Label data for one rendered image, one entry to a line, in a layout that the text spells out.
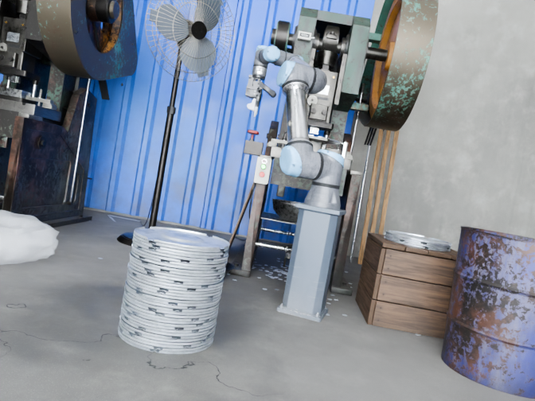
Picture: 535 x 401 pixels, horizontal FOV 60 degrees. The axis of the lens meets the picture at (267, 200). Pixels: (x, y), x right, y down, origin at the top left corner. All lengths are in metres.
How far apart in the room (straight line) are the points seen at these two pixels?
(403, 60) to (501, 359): 1.44
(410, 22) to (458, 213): 2.06
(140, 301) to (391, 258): 1.06
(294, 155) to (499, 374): 1.01
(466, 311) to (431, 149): 2.50
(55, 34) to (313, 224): 1.68
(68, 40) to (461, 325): 2.27
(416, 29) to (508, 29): 2.01
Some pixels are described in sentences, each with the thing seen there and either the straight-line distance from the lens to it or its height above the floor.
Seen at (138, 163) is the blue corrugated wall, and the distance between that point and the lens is 3.99.
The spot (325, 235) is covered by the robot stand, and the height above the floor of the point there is 0.34.
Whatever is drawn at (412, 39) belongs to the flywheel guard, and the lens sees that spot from 2.50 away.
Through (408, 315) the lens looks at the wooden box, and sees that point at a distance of 2.07.
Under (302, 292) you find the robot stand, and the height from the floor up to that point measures 0.10.
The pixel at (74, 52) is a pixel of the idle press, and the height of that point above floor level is 1.00.
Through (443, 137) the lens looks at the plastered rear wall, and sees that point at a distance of 4.11.
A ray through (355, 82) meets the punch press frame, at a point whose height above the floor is 1.12.
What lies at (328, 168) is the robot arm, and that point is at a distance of 1.90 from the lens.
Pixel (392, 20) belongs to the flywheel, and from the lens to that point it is 3.09.
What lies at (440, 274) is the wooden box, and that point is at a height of 0.26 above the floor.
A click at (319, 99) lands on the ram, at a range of 2.68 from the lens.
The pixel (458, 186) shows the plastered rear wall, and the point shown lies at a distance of 4.15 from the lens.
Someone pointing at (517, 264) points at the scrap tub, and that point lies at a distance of 1.65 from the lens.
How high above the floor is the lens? 0.54
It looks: 3 degrees down
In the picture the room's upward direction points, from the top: 10 degrees clockwise
